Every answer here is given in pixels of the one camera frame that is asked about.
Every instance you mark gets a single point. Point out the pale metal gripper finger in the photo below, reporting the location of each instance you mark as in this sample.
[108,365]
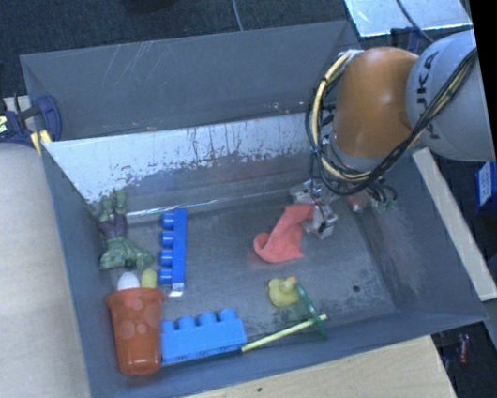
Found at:
[303,193]
[324,225]

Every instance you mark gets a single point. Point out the red cloth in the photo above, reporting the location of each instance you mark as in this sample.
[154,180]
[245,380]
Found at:
[282,240]

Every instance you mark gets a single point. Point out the yellow rubber duck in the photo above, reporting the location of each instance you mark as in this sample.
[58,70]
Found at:
[281,293]

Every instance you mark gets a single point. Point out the grey metal bin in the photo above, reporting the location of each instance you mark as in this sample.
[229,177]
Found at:
[237,243]

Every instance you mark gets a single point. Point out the green clear stemmed glass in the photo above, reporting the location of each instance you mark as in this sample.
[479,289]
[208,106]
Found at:
[313,312]

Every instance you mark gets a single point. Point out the long narrow blue toy brick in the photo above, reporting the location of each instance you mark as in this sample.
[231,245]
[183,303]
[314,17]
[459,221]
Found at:
[176,249]

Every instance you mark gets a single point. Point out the wide blue toy brick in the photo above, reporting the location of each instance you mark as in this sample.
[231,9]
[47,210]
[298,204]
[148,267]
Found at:
[201,337]

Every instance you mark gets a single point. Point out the small yellow rounded toy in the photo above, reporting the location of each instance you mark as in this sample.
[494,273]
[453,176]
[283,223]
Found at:
[149,279]

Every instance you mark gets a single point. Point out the green toy figure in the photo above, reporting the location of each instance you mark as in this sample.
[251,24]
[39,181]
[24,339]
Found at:
[120,254]

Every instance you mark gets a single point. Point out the white toy egg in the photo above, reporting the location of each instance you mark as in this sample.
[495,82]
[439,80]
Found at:
[127,281]

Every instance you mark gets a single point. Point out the orange plastic cup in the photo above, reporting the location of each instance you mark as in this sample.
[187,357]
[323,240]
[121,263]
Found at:
[136,332]

